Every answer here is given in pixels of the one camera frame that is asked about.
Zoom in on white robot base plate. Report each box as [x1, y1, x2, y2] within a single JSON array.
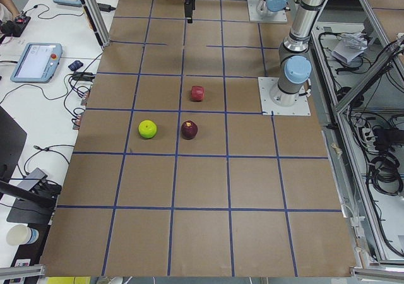
[[258, 77, 311, 116]]

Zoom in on black monitor stand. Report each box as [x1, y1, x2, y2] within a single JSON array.
[[1, 109, 61, 225]]

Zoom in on dark red apple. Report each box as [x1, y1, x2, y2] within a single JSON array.
[[181, 120, 198, 139]]

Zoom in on crumpled white paper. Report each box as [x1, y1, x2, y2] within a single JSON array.
[[331, 32, 368, 64]]

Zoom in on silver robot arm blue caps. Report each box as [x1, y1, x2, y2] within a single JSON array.
[[270, 0, 326, 107]]

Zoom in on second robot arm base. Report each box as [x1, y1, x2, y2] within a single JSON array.
[[256, 0, 288, 17]]

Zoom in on green apple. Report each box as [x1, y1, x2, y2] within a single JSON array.
[[138, 119, 157, 139]]

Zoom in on small dark blue pouch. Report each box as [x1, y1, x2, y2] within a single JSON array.
[[68, 60, 83, 71]]

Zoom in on aluminium frame post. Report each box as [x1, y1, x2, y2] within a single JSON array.
[[80, 0, 110, 47]]

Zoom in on white power strip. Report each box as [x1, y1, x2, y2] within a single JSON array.
[[360, 127, 376, 146]]

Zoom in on white paper cup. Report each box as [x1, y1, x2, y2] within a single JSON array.
[[6, 224, 39, 246]]

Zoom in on light red apple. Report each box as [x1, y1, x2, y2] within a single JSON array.
[[191, 85, 205, 102]]

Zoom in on black power adapter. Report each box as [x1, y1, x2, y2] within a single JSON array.
[[97, 3, 116, 13]]

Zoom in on blue teach pendant tablet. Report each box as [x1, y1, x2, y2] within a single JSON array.
[[10, 42, 63, 83]]

